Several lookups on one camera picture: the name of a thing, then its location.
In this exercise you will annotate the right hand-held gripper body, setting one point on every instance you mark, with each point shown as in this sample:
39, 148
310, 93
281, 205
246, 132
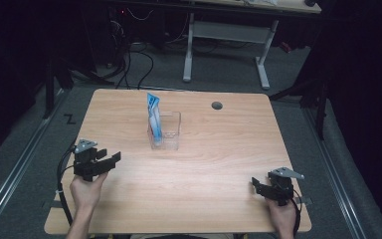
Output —
282, 187

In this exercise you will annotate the blue white toothpaste tube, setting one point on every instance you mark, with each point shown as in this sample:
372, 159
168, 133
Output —
154, 119

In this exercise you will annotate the person's right hand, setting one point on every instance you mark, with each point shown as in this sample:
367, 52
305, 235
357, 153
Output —
283, 217

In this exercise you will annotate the black metal stand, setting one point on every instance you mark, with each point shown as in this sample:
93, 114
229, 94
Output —
49, 89
320, 109

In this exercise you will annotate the white-framed wooden desk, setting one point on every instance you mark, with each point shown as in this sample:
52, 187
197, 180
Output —
229, 31

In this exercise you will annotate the dark round table grommet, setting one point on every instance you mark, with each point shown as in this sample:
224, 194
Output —
217, 106

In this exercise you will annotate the small red object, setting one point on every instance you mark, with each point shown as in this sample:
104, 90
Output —
285, 47

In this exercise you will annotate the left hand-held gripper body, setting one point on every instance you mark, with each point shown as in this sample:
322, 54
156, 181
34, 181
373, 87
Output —
85, 162

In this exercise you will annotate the dark computer equipment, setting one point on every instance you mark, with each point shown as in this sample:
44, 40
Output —
117, 33

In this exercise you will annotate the metal floor rail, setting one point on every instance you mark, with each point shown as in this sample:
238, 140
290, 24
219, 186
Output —
16, 169
335, 179

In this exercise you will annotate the clear plastic container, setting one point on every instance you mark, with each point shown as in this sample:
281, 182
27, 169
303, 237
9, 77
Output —
170, 132

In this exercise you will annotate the person's left hand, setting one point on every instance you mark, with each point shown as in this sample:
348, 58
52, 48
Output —
86, 194

